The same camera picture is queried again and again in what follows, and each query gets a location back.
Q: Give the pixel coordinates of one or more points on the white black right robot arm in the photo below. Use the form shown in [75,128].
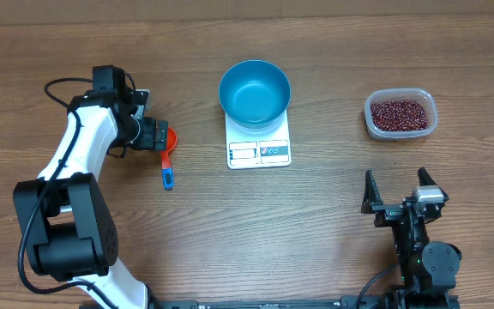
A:
[428,268]

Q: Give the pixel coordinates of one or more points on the red adzuki beans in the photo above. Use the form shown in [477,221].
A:
[399,115]

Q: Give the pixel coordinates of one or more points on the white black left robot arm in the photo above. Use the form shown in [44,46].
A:
[68,237]

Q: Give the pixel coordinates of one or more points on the white digital kitchen scale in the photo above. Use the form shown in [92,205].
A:
[249,148]

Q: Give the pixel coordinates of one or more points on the clear plastic food container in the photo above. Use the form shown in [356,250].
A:
[417,94]

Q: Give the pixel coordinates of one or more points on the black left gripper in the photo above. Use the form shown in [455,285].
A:
[148,140]

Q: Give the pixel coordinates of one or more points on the orange measuring scoop blue handle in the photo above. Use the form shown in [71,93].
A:
[166,164]

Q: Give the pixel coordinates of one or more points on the blue plastic bowl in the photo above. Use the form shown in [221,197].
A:
[254,93]

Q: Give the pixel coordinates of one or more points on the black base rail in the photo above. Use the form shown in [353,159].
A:
[345,302]

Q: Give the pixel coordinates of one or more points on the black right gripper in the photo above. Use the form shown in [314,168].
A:
[388,213]

